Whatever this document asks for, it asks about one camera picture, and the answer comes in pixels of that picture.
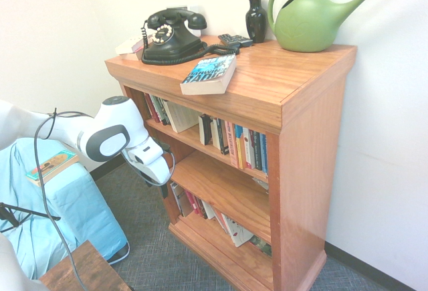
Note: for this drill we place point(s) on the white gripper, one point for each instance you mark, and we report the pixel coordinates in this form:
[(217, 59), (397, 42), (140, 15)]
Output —
[(152, 167)]

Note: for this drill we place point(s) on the blue paperback book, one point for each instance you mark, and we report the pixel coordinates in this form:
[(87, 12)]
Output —
[(210, 73)]

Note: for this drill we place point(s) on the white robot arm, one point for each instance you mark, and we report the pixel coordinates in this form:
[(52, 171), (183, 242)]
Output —
[(110, 117)]

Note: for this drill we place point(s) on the grey cover leaning book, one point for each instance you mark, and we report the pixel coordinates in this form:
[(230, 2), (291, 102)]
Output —
[(180, 199)]

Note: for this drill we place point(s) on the red spined small book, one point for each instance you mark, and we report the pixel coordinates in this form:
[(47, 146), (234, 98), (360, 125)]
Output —
[(195, 205)]

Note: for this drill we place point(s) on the large white cover book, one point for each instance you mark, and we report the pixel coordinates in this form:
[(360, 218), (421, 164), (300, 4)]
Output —
[(182, 118)]

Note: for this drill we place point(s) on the dark green spined book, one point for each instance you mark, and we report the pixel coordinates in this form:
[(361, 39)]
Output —
[(164, 113)]

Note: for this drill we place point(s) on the plain black spined book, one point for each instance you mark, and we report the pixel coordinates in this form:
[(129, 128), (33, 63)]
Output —
[(205, 130)]

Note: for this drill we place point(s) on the dark red spined book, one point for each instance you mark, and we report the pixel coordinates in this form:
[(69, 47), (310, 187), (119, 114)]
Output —
[(148, 105)]

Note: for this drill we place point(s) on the black spined book white text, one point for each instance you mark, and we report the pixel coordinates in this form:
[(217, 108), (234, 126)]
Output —
[(223, 137)]

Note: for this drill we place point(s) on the orange spined book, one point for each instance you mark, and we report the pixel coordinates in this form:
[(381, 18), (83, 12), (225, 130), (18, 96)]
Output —
[(232, 145)]

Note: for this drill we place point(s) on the yellow blue spined book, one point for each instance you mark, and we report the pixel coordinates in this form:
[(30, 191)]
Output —
[(239, 147)]

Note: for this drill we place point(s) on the white book red print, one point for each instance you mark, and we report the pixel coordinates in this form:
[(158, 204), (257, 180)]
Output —
[(237, 230)]

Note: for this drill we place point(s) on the white red dotted book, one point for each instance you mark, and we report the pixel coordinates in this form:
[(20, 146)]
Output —
[(247, 148)]

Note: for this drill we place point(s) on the green orange cover book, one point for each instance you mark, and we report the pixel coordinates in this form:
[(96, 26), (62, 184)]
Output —
[(57, 164)]

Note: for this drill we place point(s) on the black spined thick book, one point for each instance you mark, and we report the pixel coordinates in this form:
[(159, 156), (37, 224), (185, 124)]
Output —
[(256, 150)]

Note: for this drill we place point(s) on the dark green cover book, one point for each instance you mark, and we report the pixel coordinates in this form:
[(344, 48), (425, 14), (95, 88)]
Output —
[(261, 245)]

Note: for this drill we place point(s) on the red white paperback book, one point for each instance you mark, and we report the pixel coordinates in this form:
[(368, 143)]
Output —
[(151, 36)]

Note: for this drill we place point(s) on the light blue cloth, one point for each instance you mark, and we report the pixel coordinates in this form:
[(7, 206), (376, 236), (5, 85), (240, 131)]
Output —
[(83, 210)]

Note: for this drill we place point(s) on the loose printed paper card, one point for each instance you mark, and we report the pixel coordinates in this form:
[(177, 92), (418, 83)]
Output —
[(261, 184)]

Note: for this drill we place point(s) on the brown wooden table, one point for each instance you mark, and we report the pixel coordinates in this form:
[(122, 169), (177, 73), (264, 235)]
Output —
[(93, 271)]

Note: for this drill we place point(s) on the blue spined travel guide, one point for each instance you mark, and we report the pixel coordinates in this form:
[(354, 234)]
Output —
[(264, 154)]

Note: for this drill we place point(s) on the black rotary telephone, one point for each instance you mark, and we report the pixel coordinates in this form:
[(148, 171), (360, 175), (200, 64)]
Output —
[(177, 48)]

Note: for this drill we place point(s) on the wooden bookshelf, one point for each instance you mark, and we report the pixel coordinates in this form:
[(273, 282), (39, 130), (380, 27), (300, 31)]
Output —
[(301, 170)]

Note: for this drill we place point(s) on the black remote control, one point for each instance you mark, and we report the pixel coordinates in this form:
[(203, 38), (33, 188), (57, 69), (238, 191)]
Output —
[(234, 39)]

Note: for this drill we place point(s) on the black telephone handset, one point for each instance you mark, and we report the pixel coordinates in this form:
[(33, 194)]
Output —
[(174, 15)]

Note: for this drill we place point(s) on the black ceramic vase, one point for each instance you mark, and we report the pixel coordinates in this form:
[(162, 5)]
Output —
[(255, 20)]

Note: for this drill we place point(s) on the green plastic watering can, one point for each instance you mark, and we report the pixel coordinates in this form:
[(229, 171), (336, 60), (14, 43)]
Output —
[(301, 26)]

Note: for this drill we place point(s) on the black camera tripod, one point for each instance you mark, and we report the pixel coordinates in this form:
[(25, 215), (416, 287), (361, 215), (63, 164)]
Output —
[(8, 216)]

